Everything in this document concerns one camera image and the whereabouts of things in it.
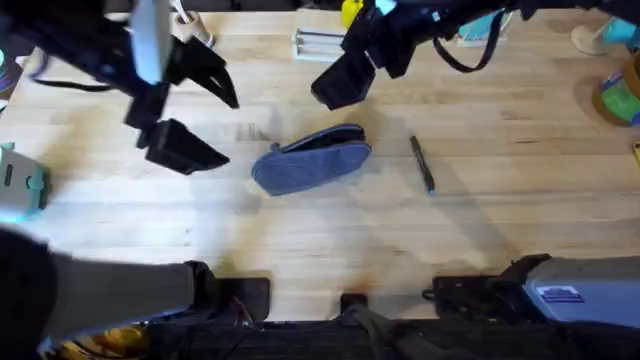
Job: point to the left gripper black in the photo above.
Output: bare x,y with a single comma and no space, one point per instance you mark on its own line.
145,107

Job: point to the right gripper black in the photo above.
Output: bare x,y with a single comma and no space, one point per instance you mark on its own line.
395,27

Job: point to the blue soft zip bag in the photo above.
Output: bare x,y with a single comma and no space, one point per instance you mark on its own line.
310,162

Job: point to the yellow object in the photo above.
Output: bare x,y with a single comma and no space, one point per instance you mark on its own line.
351,11

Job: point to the left wrist upright flat plate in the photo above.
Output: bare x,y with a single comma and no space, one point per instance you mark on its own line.
150,40

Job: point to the black pen with teal tip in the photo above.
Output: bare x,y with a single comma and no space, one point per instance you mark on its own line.
422,162

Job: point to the teal and white box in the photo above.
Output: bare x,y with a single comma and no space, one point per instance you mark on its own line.
477,31

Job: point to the grey and teal box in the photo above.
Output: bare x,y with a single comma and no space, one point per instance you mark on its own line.
22,182

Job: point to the white disc with teal tool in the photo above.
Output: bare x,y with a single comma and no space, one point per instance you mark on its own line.
595,40

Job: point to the brown tape roll green label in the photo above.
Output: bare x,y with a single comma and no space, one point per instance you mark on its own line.
620,95

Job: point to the black rail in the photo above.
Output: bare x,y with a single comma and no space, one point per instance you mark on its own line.
400,342

